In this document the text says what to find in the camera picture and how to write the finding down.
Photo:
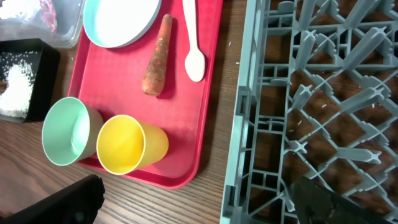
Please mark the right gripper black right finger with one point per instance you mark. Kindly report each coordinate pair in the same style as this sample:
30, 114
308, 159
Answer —
314, 204

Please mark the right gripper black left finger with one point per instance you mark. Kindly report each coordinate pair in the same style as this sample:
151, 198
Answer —
78, 203

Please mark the mint green bowl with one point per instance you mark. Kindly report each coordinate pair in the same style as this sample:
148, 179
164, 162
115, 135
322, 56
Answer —
70, 131

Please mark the yellow plastic cup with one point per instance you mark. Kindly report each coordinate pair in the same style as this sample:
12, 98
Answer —
125, 144

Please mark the white rice pile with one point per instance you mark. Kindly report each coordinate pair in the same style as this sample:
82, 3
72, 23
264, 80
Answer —
18, 75

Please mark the orange carrot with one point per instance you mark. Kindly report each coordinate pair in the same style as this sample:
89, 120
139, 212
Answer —
154, 77

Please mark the red snack wrapper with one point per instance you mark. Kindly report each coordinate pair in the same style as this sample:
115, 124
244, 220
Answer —
49, 15

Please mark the grey dishwasher rack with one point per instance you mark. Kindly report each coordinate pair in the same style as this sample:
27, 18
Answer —
316, 98

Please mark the black waste tray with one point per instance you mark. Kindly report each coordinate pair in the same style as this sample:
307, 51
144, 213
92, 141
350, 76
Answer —
44, 60

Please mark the clear plastic bin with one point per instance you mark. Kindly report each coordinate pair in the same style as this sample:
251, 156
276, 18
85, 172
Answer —
69, 20

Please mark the white plastic spoon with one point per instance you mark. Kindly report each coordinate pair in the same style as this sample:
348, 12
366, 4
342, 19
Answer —
195, 60

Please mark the light blue plate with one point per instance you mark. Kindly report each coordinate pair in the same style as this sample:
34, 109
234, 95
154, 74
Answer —
118, 23

